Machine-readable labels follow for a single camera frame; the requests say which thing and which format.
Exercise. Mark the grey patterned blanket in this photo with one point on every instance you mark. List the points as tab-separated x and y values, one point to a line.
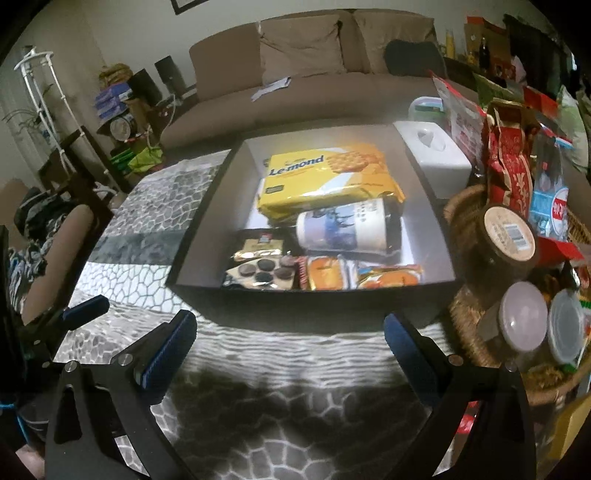
286	392

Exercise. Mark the beige sofa cushion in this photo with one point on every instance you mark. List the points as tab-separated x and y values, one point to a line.
300	46

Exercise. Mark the white deer print cup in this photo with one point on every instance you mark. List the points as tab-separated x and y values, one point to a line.
341	226

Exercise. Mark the potted plant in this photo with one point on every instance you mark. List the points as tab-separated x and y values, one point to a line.
23	120

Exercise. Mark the white paper sheet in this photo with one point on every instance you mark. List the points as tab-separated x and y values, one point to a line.
272	88

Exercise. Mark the red gold patterned packet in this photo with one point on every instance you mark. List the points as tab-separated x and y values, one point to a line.
510	161

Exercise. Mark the brown armchair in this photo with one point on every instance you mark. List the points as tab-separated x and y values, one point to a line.
60	258

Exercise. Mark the white plant stand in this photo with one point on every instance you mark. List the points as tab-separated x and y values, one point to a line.
32	57

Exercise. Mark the brown sofa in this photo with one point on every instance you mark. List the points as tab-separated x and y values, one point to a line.
300	110

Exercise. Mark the black speaker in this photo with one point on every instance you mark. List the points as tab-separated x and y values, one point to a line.
143	87
170	74

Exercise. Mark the dark wooden chair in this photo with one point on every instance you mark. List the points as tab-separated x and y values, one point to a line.
85	152

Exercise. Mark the orange bread packet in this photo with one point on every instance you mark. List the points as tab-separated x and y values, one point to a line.
325	272
388	277

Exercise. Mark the wicker basket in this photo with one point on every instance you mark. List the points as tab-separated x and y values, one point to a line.
466	323

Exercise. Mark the blue white snack packet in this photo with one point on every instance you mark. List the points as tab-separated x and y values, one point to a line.
551	198

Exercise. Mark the white tissue box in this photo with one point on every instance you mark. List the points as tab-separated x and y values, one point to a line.
434	157

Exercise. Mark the green bag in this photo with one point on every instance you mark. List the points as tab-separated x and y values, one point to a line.
138	159

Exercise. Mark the yellow bottle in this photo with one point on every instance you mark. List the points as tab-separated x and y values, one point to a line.
450	44

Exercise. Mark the pile of clothes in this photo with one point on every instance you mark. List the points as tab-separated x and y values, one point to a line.
32	258

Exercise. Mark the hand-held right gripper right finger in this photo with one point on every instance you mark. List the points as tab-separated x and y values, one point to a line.
406	355

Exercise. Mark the stack of blue boxes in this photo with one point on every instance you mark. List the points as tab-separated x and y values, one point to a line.
111	101

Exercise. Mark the red foil wrapper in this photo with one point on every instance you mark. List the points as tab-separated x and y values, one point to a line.
470	417

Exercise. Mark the dark cola bottle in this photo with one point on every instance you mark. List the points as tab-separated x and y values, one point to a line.
485	53

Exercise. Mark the clear plastic lidded container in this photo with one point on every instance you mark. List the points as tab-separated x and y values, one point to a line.
567	327
524	316

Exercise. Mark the white container green lid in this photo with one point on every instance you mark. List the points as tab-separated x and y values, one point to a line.
427	108

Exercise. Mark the yellow biscuit packet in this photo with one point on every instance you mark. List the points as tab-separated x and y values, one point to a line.
323	184

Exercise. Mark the black cardboard box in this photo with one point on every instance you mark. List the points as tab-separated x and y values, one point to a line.
207	258

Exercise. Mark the red white snack packet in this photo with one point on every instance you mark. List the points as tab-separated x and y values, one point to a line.
461	115

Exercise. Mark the dark cushion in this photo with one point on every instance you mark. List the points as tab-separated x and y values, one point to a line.
413	60

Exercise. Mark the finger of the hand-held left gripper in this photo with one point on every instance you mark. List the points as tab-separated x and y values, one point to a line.
87	308

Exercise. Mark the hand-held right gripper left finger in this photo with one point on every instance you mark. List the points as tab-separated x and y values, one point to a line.
168	357

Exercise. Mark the jar with brown lid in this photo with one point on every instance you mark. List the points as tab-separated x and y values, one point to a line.
508	235

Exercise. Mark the framed wall picture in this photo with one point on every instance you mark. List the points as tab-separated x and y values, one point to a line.
184	4

